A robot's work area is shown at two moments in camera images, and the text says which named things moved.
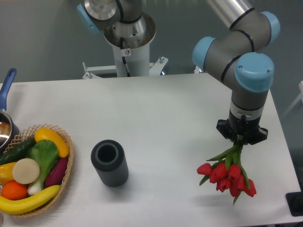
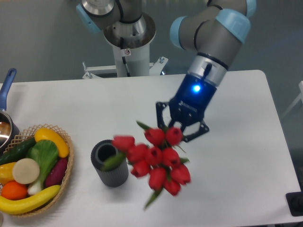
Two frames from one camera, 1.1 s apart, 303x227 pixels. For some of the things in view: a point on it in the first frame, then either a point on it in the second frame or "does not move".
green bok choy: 45,153 does not move
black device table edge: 295,201 does not move
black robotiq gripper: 248,129 → 188,105
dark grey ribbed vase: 109,158 does not move
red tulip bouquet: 227,173 → 161,156
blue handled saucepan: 9,131 does not move
